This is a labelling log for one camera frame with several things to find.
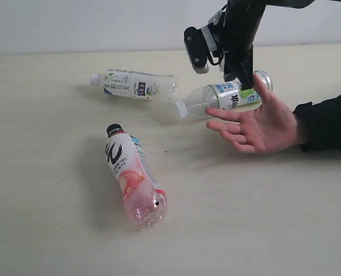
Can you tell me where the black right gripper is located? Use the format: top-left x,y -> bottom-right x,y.
219,1 -> 266,90

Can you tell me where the clear bottle blue-white label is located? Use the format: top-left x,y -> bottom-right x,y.
173,78 -> 261,119

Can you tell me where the jasmine tea bottle white label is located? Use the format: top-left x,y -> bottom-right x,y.
90,69 -> 178,102

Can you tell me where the pink peach drink bottle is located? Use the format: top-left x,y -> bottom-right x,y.
105,124 -> 168,228

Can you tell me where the person's open hand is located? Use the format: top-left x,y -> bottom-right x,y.
206,74 -> 309,154

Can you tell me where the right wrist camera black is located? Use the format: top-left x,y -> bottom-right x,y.
183,26 -> 209,74

